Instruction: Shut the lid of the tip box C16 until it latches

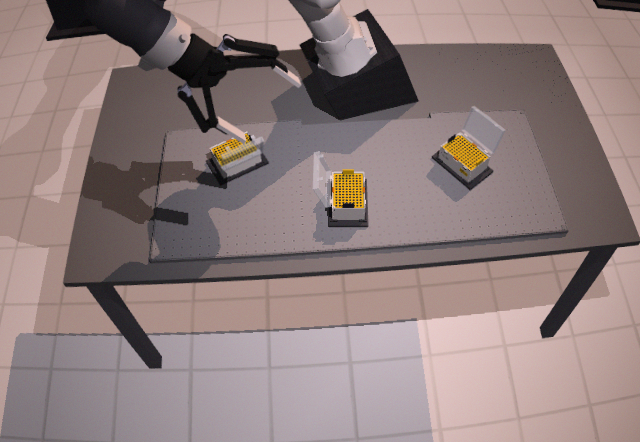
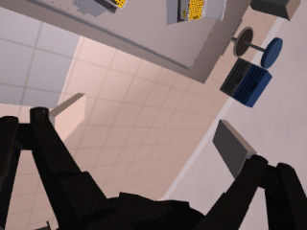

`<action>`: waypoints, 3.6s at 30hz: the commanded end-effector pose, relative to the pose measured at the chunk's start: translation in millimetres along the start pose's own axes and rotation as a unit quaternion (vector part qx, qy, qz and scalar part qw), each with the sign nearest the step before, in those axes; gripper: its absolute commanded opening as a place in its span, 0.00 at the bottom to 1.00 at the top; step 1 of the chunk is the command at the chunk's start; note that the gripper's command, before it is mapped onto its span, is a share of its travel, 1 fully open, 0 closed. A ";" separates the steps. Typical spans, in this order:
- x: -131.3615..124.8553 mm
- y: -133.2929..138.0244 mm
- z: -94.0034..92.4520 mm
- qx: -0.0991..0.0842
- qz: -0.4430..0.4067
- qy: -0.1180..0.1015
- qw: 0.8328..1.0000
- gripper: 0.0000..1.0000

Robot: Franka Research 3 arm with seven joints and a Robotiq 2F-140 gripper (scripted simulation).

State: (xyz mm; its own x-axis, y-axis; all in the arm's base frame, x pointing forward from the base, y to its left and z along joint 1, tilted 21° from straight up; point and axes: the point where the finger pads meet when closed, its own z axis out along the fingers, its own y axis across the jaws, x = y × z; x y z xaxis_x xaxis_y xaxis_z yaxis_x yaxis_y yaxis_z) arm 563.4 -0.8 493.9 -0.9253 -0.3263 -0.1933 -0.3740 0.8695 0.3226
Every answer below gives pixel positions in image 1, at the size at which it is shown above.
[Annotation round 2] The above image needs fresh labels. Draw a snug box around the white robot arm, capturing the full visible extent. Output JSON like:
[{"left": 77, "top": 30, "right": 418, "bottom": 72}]
[{"left": 84, "top": 0, "right": 377, "bottom": 77}]

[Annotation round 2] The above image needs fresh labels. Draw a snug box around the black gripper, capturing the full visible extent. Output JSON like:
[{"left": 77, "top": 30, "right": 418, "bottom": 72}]
[{"left": 168, "top": 33, "right": 301, "bottom": 144}]

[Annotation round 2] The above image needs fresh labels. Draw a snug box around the yellow tip rack insert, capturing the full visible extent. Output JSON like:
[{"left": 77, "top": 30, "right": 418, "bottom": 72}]
[
  {"left": 211, "top": 134, "right": 252, "bottom": 165},
  {"left": 443, "top": 134, "right": 488, "bottom": 170},
  {"left": 333, "top": 170, "right": 364, "bottom": 208}
]

